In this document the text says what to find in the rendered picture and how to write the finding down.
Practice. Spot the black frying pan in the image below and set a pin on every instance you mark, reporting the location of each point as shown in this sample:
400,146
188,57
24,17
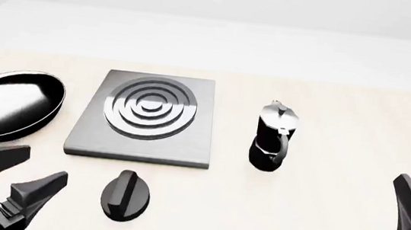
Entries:
12,100

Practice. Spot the round black stove knob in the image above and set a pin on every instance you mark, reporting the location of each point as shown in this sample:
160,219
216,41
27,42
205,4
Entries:
126,195

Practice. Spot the black and silver moka pot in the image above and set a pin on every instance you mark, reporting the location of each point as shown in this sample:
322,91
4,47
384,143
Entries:
268,140

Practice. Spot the flat black stove plate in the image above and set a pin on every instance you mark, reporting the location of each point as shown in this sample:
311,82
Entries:
145,146

